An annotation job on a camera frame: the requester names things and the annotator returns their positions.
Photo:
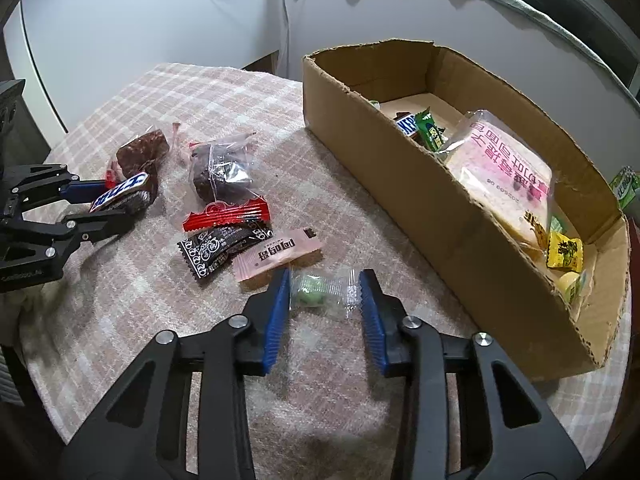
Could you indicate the pink bread packet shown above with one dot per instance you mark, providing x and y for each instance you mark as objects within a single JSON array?
[{"x": 500, "y": 175}]

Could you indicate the green paper bag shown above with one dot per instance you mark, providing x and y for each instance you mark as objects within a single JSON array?
[{"x": 627, "y": 187}]

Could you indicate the pink stick packet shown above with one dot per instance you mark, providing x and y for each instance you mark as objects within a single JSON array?
[{"x": 277, "y": 256}]

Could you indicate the yellow snack packet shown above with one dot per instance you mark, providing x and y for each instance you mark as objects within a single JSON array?
[{"x": 565, "y": 252}]

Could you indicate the brown cardboard box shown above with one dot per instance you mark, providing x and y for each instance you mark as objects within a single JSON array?
[{"x": 450, "y": 260}]

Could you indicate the black patterned snack packet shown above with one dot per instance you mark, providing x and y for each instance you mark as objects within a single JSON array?
[{"x": 210, "y": 252}]

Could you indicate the red snack packet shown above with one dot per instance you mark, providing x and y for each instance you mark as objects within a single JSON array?
[{"x": 225, "y": 216}]

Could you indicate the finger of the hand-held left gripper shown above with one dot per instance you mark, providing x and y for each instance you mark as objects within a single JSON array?
[
  {"x": 100, "y": 225},
  {"x": 82, "y": 191}
]

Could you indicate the green candy clear packet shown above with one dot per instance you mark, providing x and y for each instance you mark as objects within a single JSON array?
[{"x": 315, "y": 294}]

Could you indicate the dark green snack packet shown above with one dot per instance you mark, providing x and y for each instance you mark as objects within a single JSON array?
[{"x": 431, "y": 130}]

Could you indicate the brown cake packet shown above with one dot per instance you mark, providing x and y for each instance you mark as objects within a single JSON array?
[{"x": 142, "y": 150}]

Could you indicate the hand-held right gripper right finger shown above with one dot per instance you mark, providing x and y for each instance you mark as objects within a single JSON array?
[{"x": 372, "y": 320}]

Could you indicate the small green snack packet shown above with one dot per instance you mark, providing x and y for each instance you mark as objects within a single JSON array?
[{"x": 557, "y": 224}]

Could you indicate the light green snack packet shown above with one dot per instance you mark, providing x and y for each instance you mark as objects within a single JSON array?
[{"x": 570, "y": 285}]

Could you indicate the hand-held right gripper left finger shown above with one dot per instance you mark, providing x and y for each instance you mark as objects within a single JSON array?
[{"x": 277, "y": 315}]

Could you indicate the brown chocolate bar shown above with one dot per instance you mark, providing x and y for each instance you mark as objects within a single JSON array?
[
  {"x": 407, "y": 124},
  {"x": 125, "y": 190}
]

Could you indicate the dark cake clear packet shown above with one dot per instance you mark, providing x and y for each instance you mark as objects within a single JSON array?
[{"x": 220, "y": 170}]

